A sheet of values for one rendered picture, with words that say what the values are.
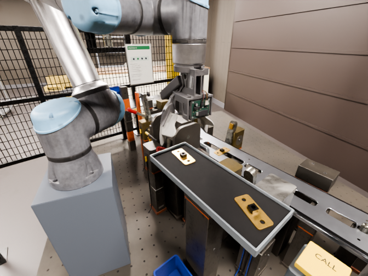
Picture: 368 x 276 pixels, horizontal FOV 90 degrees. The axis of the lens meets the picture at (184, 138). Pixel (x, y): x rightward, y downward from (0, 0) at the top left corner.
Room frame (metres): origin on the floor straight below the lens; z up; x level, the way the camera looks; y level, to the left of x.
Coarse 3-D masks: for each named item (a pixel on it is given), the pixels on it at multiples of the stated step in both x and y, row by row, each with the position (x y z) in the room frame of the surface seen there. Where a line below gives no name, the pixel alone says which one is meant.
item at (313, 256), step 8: (312, 248) 0.19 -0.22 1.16; (320, 248) 0.19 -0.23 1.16; (304, 256) 0.17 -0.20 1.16; (312, 256) 0.17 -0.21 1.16; (320, 256) 0.17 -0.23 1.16; (328, 256) 0.17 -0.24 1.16; (296, 264) 0.16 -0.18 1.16; (304, 264) 0.16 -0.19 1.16; (312, 264) 0.16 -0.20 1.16; (320, 264) 0.16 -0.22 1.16; (328, 264) 0.16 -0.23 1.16; (336, 264) 0.16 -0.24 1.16; (344, 264) 0.16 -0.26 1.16; (304, 272) 0.15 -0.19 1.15; (312, 272) 0.15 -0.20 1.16; (320, 272) 0.15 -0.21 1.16; (328, 272) 0.15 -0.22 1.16; (336, 272) 0.15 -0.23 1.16; (344, 272) 0.15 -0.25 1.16
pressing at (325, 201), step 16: (160, 112) 1.30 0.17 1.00; (224, 144) 0.82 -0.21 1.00; (256, 160) 0.68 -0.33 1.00; (288, 176) 0.57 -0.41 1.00; (304, 192) 0.48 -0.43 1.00; (320, 192) 0.48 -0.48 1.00; (304, 208) 0.41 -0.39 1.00; (320, 208) 0.41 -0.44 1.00; (336, 208) 0.41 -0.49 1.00; (352, 208) 0.41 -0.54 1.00; (320, 224) 0.35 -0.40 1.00; (336, 224) 0.35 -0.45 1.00; (336, 240) 0.31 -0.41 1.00; (352, 240) 0.30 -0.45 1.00
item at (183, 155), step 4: (180, 148) 0.51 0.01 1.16; (172, 152) 0.49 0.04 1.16; (176, 152) 0.49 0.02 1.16; (180, 152) 0.49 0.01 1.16; (184, 152) 0.47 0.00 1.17; (176, 156) 0.47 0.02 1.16; (180, 156) 0.47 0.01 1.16; (184, 156) 0.46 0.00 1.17; (188, 156) 0.47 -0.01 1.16; (180, 160) 0.45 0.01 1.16; (184, 160) 0.44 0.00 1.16; (192, 160) 0.44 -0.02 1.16; (184, 164) 0.43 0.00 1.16
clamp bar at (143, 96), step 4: (148, 92) 1.03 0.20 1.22; (140, 96) 1.01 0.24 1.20; (144, 96) 1.01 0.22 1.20; (148, 96) 1.04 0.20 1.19; (144, 100) 1.00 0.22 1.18; (144, 104) 1.01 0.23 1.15; (144, 108) 1.03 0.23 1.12; (148, 108) 1.02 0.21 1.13; (148, 112) 1.02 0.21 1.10; (148, 116) 1.01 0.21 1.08
